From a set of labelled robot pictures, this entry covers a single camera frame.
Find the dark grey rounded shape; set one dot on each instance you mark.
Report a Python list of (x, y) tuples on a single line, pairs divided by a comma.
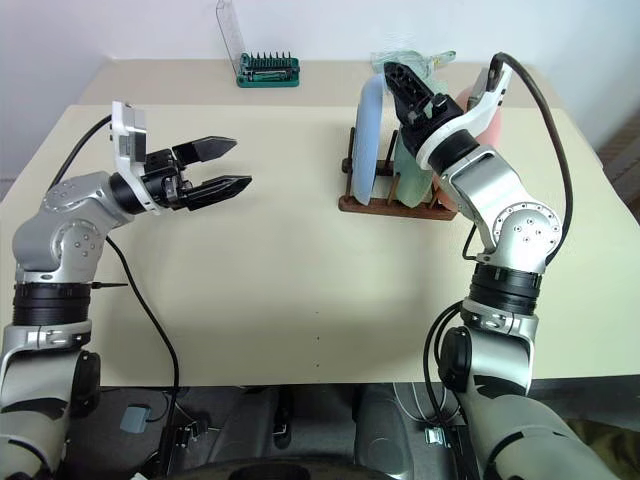
[(250, 425), (382, 430)]

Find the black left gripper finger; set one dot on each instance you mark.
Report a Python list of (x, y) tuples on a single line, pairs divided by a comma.
[(207, 147), (220, 187)]

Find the blue plate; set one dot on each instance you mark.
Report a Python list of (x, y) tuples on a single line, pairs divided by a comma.
[(367, 150)]

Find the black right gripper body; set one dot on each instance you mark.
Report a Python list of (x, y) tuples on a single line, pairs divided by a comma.
[(425, 125)]

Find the dark rounded robot body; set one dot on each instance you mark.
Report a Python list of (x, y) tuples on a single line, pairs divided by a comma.
[(290, 472)]

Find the green screwdriver bit set case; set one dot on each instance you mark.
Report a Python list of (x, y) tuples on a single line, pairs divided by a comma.
[(270, 80)]

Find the small grey square box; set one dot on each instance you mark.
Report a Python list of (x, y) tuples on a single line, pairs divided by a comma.
[(135, 419)]

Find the small metal clip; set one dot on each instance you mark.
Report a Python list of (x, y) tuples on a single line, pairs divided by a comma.
[(434, 436)]

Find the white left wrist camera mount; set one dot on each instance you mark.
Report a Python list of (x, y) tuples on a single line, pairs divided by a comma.
[(125, 145)]

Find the green plate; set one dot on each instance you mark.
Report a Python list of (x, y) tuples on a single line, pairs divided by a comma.
[(412, 180)]

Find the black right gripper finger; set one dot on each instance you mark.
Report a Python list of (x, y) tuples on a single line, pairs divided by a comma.
[(407, 87)]

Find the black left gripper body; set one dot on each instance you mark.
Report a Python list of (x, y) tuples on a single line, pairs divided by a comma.
[(160, 180)]

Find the brown wooden dish rack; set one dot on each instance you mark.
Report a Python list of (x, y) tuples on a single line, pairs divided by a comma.
[(390, 206)]

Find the clear green dustpan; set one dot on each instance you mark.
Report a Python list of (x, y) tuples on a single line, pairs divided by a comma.
[(445, 57)]

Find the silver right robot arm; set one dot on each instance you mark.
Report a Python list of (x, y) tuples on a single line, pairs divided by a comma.
[(500, 185)]

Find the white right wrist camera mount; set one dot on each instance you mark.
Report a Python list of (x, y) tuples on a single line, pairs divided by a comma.
[(470, 120)]

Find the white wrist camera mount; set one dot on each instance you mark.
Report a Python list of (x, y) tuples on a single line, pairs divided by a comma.
[(125, 145), (470, 120)]

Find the cream table cover sheet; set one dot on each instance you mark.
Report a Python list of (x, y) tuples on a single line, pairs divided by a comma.
[(280, 275)]

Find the small black clip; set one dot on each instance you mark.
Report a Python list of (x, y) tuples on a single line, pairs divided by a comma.
[(190, 434)]

